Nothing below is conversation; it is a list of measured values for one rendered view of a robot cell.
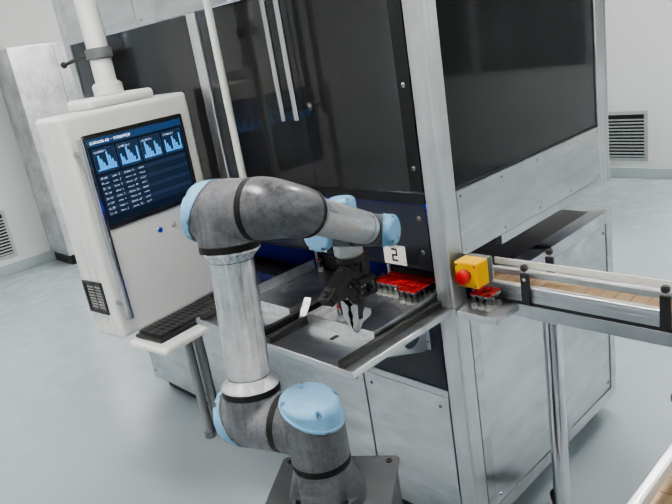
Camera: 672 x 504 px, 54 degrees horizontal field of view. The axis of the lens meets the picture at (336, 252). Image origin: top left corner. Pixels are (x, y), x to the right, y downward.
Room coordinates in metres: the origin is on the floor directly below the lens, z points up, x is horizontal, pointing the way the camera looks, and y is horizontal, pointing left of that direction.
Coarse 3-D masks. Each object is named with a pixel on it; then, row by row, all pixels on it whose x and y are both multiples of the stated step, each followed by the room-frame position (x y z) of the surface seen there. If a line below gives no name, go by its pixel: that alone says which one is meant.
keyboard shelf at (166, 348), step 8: (192, 328) 2.03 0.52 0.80; (200, 328) 2.02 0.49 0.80; (208, 328) 2.03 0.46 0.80; (176, 336) 1.99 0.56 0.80; (184, 336) 1.97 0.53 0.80; (192, 336) 1.98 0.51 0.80; (136, 344) 1.99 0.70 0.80; (144, 344) 1.97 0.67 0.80; (152, 344) 1.95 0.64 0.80; (160, 344) 1.94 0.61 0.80; (168, 344) 1.93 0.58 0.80; (176, 344) 1.93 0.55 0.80; (184, 344) 1.95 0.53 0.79; (160, 352) 1.91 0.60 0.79; (168, 352) 1.90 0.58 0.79
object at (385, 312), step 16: (336, 304) 1.81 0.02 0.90; (368, 304) 1.80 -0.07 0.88; (384, 304) 1.78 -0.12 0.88; (400, 304) 1.76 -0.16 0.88; (320, 320) 1.69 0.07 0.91; (336, 320) 1.72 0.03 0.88; (368, 320) 1.69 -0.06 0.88; (384, 320) 1.67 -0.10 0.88; (400, 320) 1.61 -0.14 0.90; (352, 336) 1.60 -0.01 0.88; (368, 336) 1.55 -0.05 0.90
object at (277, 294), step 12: (312, 264) 2.20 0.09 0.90; (276, 276) 2.09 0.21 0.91; (288, 276) 2.13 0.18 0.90; (300, 276) 2.15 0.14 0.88; (312, 276) 2.12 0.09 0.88; (324, 276) 2.10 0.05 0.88; (264, 288) 2.05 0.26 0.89; (276, 288) 2.07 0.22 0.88; (288, 288) 2.05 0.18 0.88; (300, 288) 2.03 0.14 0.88; (312, 288) 2.01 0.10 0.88; (264, 300) 1.97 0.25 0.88; (276, 300) 1.96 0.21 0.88; (288, 300) 1.94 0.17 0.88; (300, 300) 1.92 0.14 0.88; (312, 300) 1.85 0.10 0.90; (276, 312) 1.84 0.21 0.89; (288, 312) 1.80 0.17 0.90
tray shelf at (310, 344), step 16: (208, 320) 1.89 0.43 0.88; (272, 320) 1.81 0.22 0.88; (432, 320) 1.62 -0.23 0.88; (288, 336) 1.67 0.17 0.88; (304, 336) 1.66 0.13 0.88; (320, 336) 1.64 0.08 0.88; (400, 336) 1.56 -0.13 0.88; (416, 336) 1.57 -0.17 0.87; (288, 352) 1.59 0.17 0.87; (304, 352) 1.56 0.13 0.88; (320, 352) 1.54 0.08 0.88; (336, 352) 1.53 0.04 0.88; (384, 352) 1.49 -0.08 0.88; (336, 368) 1.45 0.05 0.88; (352, 368) 1.43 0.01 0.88; (368, 368) 1.44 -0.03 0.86
